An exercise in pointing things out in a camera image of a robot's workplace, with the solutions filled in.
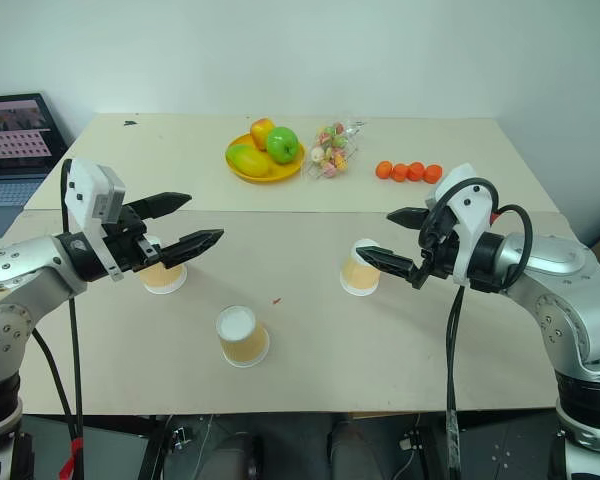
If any open laptop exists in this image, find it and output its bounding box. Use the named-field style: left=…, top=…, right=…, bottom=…
left=0, top=92, right=74, bottom=239

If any red tape strip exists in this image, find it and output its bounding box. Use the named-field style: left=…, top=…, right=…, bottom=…
left=62, top=436, right=84, bottom=479

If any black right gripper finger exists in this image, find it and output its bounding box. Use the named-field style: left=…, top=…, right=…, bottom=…
left=386, top=206, right=431, bottom=231
left=354, top=245, right=422, bottom=283

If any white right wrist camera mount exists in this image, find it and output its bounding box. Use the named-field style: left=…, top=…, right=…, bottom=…
left=426, top=163, right=502, bottom=288

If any black table frame leg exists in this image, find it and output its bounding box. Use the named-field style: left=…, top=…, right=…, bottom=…
left=137, top=414, right=177, bottom=480

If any yellow plate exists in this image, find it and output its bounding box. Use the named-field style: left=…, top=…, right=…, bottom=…
left=224, top=133, right=308, bottom=185

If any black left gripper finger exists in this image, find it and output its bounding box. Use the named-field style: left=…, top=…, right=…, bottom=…
left=159, top=229, right=226, bottom=272
left=124, top=191, right=194, bottom=222

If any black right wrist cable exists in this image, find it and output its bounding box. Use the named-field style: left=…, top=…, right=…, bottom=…
left=418, top=178, right=534, bottom=480

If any yellow green mango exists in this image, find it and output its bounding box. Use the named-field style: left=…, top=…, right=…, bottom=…
left=227, top=143, right=274, bottom=178

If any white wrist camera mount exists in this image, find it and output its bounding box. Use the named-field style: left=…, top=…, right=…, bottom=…
left=63, top=158, right=127, bottom=284
left=426, top=163, right=502, bottom=288

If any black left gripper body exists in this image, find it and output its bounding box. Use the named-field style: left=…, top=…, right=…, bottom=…
left=101, top=204, right=163, bottom=274

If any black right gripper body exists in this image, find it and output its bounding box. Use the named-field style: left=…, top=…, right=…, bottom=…
left=409, top=204, right=461, bottom=291

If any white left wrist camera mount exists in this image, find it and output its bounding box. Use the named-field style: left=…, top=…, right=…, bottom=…
left=63, top=158, right=127, bottom=284

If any clear bag of candies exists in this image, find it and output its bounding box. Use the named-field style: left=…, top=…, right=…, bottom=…
left=302, top=118, right=370, bottom=182

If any green apple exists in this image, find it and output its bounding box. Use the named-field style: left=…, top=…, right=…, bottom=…
left=265, top=126, right=301, bottom=165

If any thin black left wrist cable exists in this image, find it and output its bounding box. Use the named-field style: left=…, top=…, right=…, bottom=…
left=59, top=158, right=86, bottom=480

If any orange paper cup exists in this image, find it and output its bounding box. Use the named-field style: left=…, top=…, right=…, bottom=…
left=339, top=238, right=383, bottom=298
left=215, top=305, right=272, bottom=370
left=137, top=234, right=188, bottom=295

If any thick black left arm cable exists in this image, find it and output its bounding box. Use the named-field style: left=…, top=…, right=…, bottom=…
left=29, top=327, right=79, bottom=442

